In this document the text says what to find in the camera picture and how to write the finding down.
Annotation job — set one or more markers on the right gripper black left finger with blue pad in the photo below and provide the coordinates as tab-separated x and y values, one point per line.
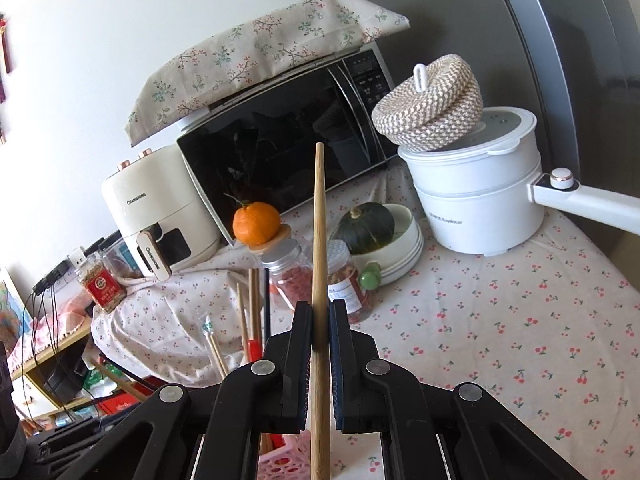
213	432

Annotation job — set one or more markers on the dark green squash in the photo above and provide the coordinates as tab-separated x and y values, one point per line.
366	228

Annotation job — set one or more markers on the orange tangerine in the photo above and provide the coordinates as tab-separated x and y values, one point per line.
254	223

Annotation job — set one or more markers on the white stacked bowls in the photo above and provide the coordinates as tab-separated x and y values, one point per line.
401	255

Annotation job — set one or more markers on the plastic jar dried fruit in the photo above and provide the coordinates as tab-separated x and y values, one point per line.
343	282

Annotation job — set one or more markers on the woven rope basket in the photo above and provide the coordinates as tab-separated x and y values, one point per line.
438	105

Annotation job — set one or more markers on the pink perforated utensil basket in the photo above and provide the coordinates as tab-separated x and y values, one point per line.
290	461

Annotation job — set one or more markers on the floral cloth cover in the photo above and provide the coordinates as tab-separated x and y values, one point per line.
258	50

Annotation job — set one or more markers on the green jade ornament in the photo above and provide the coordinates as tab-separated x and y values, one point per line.
370	277

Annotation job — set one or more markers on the disposable chopsticks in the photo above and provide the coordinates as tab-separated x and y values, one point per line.
215	354

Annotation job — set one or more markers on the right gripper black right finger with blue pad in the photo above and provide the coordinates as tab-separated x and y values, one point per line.
428	432

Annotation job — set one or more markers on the glass jar red goji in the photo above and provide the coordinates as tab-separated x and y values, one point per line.
290	274

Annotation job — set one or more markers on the white electric cooking pot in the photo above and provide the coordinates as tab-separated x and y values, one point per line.
486	192

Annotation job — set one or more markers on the red plastic spoon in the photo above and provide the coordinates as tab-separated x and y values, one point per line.
254	350

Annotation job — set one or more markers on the cherry print tablecloth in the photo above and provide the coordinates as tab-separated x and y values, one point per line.
550	329

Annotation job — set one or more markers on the red label spice jar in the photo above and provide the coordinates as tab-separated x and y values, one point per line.
100	283

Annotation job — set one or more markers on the cream air fryer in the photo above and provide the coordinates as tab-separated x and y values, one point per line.
160	214

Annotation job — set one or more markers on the black chopstick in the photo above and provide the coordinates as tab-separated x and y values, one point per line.
266	313

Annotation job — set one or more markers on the black microwave oven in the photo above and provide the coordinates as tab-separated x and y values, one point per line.
259	146

